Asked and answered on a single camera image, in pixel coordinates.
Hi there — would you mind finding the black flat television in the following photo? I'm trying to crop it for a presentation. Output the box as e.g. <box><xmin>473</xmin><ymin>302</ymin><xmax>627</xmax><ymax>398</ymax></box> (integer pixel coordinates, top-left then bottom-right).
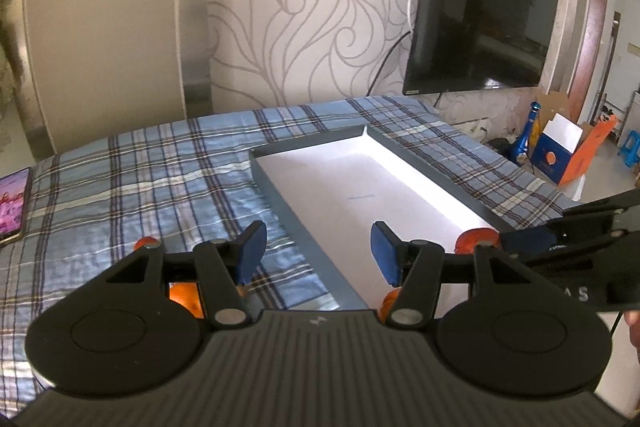
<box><xmin>402</xmin><ymin>0</ymin><xmax>562</xmax><ymax>96</ymax></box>

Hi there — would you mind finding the blue plastic stool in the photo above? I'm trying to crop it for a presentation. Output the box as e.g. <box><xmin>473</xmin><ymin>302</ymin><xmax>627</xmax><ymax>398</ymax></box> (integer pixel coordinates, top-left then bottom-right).
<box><xmin>620</xmin><ymin>132</ymin><xmax>640</xmax><ymax>168</ymax></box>

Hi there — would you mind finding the blue bottle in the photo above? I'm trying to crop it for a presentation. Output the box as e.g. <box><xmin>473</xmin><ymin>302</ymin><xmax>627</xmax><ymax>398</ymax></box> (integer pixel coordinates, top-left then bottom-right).
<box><xmin>515</xmin><ymin>102</ymin><xmax>543</xmax><ymax>165</ymax></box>

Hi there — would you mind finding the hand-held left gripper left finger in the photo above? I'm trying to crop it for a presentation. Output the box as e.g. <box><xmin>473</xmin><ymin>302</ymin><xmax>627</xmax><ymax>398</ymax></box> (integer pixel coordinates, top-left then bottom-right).
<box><xmin>102</xmin><ymin>221</ymin><xmax>268</xmax><ymax>329</ymax></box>

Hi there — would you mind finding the person's right hand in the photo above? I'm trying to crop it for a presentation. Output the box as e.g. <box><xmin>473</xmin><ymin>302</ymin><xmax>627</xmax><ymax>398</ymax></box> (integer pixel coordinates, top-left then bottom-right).
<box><xmin>624</xmin><ymin>309</ymin><xmax>640</xmax><ymax>350</ymax></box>

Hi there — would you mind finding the beige curtain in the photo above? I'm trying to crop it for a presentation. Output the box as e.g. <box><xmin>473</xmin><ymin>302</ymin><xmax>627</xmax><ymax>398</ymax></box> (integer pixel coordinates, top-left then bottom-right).
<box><xmin>0</xmin><ymin>0</ymin><xmax>28</xmax><ymax>148</ymax></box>

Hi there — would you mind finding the grey shallow box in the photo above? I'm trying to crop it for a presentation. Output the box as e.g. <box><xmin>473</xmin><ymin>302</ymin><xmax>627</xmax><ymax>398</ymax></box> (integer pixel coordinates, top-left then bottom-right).
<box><xmin>248</xmin><ymin>124</ymin><xmax>516</xmax><ymax>313</ymax></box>

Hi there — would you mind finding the blue plaid blanket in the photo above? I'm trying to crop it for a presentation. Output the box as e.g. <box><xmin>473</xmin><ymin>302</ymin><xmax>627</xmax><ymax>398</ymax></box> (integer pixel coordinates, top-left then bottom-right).
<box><xmin>0</xmin><ymin>96</ymin><xmax>583</xmax><ymax>408</ymax></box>

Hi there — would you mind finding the brown cardboard box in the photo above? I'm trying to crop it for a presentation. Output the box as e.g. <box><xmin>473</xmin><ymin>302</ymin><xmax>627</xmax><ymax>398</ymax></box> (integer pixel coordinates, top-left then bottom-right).
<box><xmin>537</xmin><ymin>92</ymin><xmax>572</xmax><ymax>132</ymax></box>

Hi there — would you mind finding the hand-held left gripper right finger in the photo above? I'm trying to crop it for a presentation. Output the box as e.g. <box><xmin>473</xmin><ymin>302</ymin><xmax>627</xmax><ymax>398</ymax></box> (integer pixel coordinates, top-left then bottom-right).
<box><xmin>370</xmin><ymin>221</ymin><xmax>538</xmax><ymax>328</ymax></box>

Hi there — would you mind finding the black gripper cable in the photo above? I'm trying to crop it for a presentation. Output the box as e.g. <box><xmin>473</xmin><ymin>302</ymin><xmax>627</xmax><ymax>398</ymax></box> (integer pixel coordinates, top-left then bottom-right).
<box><xmin>609</xmin><ymin>309</ymin><xmax>627</xmax><ymax>350</ymax></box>

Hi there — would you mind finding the blue gift box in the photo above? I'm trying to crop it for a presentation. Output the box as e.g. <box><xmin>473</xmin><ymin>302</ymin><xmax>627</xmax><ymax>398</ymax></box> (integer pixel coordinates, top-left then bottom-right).
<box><xmin>531</xmin><ymin>132</ymin><xmax>576</xmax><ymax>184</ymax></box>

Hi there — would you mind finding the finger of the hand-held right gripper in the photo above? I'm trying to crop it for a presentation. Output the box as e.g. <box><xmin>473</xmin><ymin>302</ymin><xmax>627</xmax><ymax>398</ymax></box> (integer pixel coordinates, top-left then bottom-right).
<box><xmin>562</xmin><ymin>189</ymin><xmax>640</xmax><ymax>220</ymax></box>
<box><xmin>500</xmin><ymin>213</ymin><xmax>632</xmax><ymax>266</ymax></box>

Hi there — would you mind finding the orange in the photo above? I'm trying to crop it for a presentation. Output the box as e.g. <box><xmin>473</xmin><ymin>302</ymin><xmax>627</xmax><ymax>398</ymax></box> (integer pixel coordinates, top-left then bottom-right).
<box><xmin>377</xmin><ymin>289</ymin><xmax>401</xmax><ymax>324</ymax></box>
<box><xmin>167</xmin><ymin>282</ymin><xmax>249</xmax><ymax>320</ymax></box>

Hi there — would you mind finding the brown wooden door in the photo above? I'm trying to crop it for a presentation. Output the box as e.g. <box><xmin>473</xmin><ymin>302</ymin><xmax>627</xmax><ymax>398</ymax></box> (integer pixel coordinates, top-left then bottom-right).
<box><xmin>567</xmin><ymin>0</ymin><xmax>612</xmax><ymax>122</ymax></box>

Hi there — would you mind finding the smartphone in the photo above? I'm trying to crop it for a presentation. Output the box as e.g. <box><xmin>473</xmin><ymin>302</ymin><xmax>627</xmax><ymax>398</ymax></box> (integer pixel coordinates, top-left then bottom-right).
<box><xmin>0</xmin><ymin>167</ymin><xmax>35</xmax><ymax>248</ymax></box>

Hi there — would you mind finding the orange box lid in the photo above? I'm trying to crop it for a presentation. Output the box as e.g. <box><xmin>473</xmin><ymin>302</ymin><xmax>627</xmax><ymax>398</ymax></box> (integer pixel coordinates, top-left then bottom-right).
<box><xmin>559</xmin><ymin>116</ymin><xmax>617</xmax><ymax>186</ymax></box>

